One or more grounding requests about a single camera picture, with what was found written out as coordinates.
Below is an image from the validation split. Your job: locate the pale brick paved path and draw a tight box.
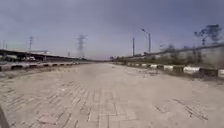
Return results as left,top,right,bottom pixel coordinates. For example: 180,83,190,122
0,62,224,128

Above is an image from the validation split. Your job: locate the dark pole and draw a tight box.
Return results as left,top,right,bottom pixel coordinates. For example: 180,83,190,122
132,37,136,57

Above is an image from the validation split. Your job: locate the street lamp pole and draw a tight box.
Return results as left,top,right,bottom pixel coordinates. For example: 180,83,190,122
140,28,152,54

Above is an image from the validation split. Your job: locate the black and white kerb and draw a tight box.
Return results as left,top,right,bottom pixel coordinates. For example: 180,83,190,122
0,61,88,72
111,61,224,80

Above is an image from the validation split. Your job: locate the white vehicle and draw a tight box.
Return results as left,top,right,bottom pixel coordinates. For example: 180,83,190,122
25,56,37,62

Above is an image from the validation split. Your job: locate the elevated road bridge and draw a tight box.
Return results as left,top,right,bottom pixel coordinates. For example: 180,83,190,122
0,48,84,63

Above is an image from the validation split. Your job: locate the small lattice pylon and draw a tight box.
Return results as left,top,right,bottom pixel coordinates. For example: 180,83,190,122
27,35,35,52

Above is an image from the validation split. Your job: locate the tree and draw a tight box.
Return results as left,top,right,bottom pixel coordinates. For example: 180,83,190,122
194,23,223,47

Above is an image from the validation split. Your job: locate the grey concrete wall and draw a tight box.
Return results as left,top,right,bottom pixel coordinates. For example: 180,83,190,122
114,43,224,69

